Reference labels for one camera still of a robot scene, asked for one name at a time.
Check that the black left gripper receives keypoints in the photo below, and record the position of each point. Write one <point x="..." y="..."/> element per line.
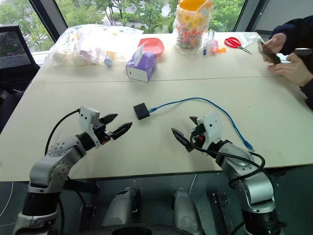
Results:
<point x="103" y="133"/>

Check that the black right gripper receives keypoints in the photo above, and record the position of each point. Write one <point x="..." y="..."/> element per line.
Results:
<point x="198" y="135"/>

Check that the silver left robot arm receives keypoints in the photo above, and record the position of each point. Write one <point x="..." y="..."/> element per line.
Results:
<point x="52" y="169"/>

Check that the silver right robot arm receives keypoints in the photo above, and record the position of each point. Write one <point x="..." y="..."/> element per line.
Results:
<point x="249" y="178"/>

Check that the small black box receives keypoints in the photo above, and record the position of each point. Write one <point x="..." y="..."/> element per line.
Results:
<point x="141" y="111"/>

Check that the person's hand tapping phone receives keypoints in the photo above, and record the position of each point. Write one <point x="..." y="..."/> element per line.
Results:
<point x="291" y="69"/>

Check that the person's hand holding phone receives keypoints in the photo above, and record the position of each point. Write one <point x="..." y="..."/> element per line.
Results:
<point x="275" y="44"/>

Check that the purple tissue box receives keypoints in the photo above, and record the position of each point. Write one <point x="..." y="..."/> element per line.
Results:
<point x="141" y="66"/>

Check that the blue capped small bottle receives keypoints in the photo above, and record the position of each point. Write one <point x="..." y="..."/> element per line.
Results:
<point x="108" y="60"/>

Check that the grey rounded robot leg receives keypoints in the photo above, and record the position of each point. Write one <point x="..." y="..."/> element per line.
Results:
<point x="186" y="210"/>
<point x="122" y="208"/>

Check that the clear plastic bag with items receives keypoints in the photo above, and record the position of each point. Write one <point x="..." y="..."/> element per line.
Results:
<point x="90" y="45"/>

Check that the blue pen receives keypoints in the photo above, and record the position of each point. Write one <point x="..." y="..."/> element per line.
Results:
<point x="205" y="47"/>

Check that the orange small clips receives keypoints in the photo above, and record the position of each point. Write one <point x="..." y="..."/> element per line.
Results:
<point x="221" y="50"/>

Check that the pink glue stick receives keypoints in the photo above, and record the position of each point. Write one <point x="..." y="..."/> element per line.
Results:
<point x="215" y="47"/>

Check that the red plastic bowl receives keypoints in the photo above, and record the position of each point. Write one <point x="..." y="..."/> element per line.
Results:
<point x="153" y="46"/>

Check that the colourful snack bag with orange lid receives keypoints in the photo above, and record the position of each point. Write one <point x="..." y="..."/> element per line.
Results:
<point x="192" y="24"/>

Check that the smartphone with dark case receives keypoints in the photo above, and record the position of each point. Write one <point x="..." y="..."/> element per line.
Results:
<point x="269" y="54"/>

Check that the black mesh office chair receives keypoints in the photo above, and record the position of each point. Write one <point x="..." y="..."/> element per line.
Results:
<point x="13" y="63"/>

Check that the person's dark sleeved arm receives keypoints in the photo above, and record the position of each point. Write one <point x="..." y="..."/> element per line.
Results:
<point x="297" y="31"/>

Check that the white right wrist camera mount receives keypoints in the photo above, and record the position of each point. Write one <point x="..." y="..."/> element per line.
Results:
<point x="212" y="127"/>

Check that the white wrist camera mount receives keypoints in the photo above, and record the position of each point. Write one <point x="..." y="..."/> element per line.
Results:
<point x="212" y="127"/>
<point x="88" y="120"/>

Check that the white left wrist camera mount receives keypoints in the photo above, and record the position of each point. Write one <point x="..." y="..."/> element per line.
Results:
<point x="88" y="120"/>

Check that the black table leg bracket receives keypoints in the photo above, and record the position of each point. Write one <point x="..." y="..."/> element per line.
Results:
<point x="223" y="208"/>
<point x="86" y="216"/>

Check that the black window frame post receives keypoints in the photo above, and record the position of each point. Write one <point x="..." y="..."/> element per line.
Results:
<point x="47" y="17"/>
<point x="250" y="14"/>

